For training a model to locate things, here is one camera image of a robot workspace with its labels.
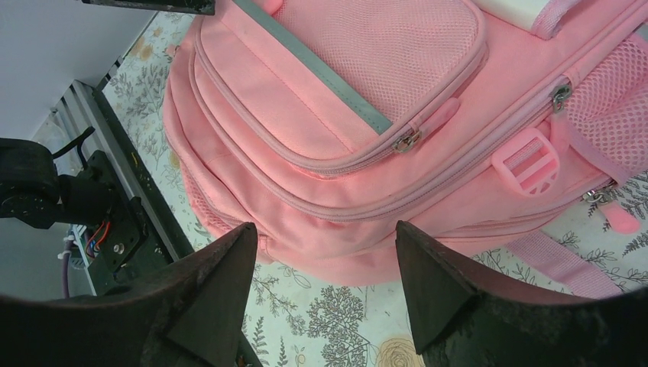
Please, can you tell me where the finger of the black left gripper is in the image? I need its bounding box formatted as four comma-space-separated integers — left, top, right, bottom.
81, 0, 215, 15

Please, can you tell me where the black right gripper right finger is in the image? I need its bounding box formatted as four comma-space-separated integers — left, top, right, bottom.
396, 221, 647, 366

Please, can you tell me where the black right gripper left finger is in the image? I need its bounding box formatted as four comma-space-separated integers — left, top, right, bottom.
1, 222, 258, 366

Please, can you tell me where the pink student backpack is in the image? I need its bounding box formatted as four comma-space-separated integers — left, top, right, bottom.
163, 1, 647, 297

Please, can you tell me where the floral patterned table mat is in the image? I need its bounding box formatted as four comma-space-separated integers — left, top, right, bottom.
103, 13, 647, 366

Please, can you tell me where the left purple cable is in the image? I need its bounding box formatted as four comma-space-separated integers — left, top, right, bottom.
57, 238, 77, 300

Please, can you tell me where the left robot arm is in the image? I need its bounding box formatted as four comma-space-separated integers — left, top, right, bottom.
1, 125, 122, 229

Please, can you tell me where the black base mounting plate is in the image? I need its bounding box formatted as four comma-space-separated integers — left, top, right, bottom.
54, 81, 198, 296

